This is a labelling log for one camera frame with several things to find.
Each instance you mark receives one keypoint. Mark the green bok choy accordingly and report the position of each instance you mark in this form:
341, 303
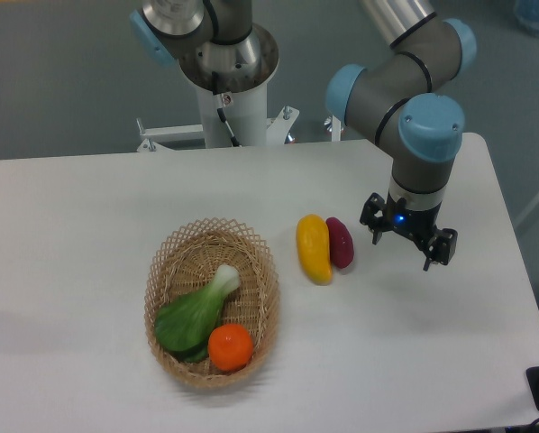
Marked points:
183, 327

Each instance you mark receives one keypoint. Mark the yellow mango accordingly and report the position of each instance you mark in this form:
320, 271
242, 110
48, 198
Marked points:
313, 249

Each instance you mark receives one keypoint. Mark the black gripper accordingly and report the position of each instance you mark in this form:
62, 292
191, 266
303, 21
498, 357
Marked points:
418, 226

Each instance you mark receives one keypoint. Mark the woven wicker basket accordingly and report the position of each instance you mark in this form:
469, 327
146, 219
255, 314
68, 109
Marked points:
186, 261

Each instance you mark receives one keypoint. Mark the purple sweet potato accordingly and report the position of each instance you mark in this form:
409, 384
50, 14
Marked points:
341, 243

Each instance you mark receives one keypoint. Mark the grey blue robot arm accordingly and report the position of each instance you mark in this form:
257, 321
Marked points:
395, 106

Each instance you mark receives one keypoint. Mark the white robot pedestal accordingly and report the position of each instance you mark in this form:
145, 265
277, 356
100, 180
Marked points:
230, 82

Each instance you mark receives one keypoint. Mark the orange fruit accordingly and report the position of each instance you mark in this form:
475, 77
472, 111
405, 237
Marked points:
230, 347

